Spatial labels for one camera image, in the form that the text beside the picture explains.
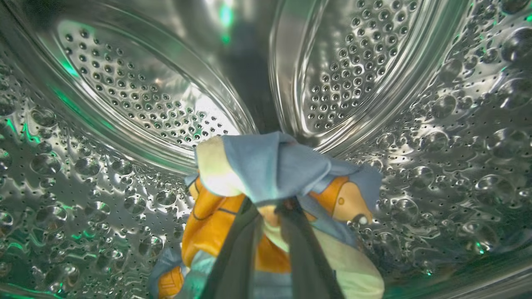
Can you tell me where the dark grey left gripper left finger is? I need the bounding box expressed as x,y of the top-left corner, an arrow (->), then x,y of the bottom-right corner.
199,197 -> 264,299

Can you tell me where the blue orange patterned clothing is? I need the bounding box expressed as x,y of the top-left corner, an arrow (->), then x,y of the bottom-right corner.
148,132 -> 385,299

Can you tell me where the white front-load washing machine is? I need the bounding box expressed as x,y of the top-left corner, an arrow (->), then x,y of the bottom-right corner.
0,0 -> 532,299

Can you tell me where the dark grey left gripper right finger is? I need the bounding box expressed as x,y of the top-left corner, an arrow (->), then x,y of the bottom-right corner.
276,200 -> 345,299

